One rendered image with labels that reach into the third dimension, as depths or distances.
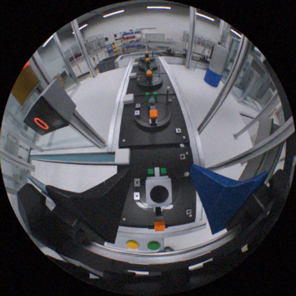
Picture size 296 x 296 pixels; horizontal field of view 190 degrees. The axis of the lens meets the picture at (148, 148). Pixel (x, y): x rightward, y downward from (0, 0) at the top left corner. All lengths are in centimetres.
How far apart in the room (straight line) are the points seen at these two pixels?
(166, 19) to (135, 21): 264
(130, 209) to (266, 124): 41
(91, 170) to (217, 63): 109
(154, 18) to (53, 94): 1063
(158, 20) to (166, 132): 1052
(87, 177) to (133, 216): 25
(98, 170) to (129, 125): 21
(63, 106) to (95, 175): 31
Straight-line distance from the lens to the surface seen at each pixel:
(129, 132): 33
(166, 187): 17
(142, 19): 1075
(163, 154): 29
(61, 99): 16
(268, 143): 21
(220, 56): 92
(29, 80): 19
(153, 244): 36
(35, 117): 19
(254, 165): 26
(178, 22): 1076
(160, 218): 20
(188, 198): 30
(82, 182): 45
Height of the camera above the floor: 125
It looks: 70 degrees down
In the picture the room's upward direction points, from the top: 9 degrees counter-clockwise
